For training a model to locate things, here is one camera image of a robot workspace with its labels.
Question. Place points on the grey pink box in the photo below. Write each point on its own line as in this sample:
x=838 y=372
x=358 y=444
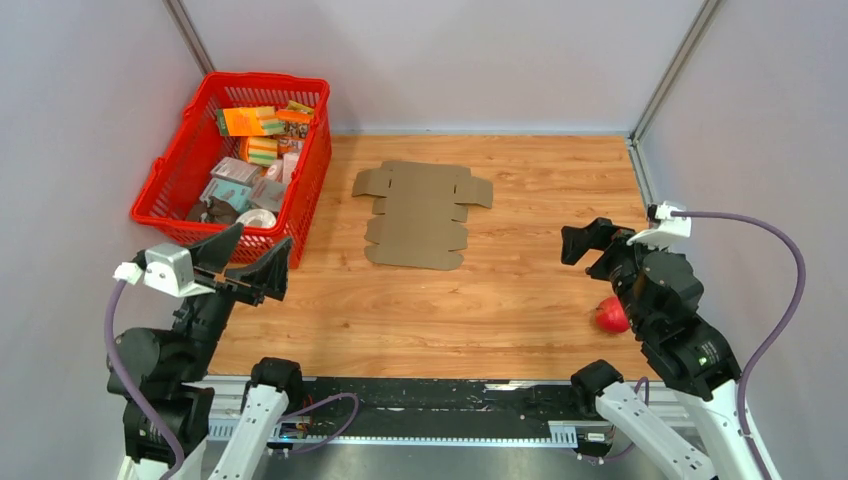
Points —
x=268 y=194

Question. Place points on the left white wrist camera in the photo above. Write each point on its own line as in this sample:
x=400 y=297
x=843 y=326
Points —
x=166 y=268

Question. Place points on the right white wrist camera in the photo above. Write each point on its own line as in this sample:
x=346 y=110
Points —
x=668 y=224

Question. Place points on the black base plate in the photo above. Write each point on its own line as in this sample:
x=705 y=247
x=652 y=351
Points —
x=453 y=409

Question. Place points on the teal patterned box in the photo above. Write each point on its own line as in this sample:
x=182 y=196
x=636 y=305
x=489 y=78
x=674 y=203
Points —
x=235 y=194

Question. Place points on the red apple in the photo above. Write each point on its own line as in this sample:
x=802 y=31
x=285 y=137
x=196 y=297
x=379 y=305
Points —
x=610 y=316

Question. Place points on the orange box in basket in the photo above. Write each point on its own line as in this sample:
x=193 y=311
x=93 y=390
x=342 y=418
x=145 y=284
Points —
x=248 y=121

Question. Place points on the white tape roll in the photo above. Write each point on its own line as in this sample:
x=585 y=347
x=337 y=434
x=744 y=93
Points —
x=258 y=218

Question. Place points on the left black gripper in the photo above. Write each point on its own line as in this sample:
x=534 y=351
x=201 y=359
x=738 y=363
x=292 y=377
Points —
x=267 y=274

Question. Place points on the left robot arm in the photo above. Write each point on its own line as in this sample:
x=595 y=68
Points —
x=158 y=371

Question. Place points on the striped sponge pack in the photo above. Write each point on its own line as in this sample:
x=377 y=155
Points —
x=262 y=151

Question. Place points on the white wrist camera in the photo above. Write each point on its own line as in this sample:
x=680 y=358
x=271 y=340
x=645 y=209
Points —
x=166 y=268
x=668 y=224

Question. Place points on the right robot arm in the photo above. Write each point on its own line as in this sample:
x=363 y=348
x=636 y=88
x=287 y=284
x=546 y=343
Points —
x=659 y=295

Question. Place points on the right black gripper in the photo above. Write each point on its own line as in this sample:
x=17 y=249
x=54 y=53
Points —
x=598 y=234

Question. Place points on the brown cardboard box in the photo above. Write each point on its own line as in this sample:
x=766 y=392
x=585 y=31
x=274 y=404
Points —
x=419 y=212

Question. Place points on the red plastic basket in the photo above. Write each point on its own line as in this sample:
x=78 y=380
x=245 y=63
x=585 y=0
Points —
x=178 y=177

